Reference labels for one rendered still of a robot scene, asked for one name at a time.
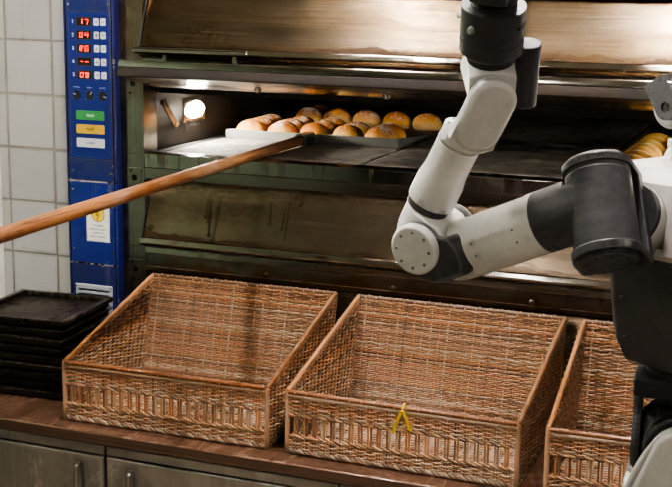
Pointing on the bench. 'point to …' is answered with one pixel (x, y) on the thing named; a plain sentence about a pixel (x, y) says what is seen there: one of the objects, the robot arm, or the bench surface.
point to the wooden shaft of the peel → (139, 191)
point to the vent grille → (94, 290)
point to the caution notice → (98, 226)
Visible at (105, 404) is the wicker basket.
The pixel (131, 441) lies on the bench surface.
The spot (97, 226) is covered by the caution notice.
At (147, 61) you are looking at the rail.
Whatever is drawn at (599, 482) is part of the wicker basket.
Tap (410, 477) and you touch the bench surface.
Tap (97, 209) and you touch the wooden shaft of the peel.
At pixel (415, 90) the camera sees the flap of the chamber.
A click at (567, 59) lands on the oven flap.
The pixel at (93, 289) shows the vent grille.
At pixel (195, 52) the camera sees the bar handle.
